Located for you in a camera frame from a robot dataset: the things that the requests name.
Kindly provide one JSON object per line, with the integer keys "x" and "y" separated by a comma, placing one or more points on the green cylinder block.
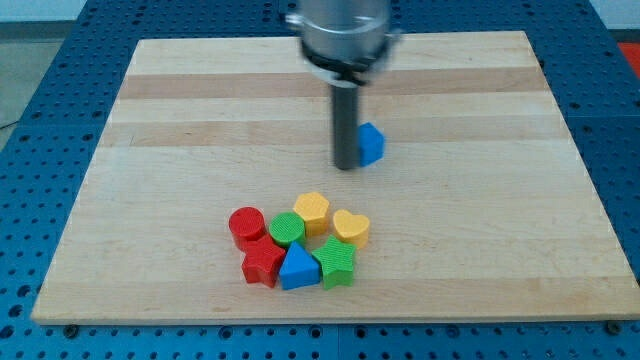
{"x": 287, "y": 228}

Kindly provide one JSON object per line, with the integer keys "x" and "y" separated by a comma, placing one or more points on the wooden board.
{"x": 481, "y": 209}

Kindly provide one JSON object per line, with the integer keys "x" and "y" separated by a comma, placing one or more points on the blue cube block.
{"x": 371, "y": 143}

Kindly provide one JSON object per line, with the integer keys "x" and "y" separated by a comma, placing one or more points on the green star block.
{"x": 336, "y": 260}

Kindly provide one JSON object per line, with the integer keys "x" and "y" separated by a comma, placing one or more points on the red cylinder block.
{"x": 247, "y": 225}

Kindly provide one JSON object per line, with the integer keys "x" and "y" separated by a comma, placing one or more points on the yellow heart block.
{"x": 351, "y": 228}

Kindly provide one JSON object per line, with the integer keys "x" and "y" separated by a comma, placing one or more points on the red star block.
{"x": 262, "y": 262}

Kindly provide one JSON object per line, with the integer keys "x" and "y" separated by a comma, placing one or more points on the yellow hexagon block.
{"x": 313, "y": 208}

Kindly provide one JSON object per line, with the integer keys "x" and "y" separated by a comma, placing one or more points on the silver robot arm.
{"x": 346, "y": 44}

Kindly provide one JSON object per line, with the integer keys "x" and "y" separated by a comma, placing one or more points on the blue triangle block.
{"x": 299, "y": 268}

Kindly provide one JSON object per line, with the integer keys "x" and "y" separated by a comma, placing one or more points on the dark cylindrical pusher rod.
{"x": 344, "y": 114}

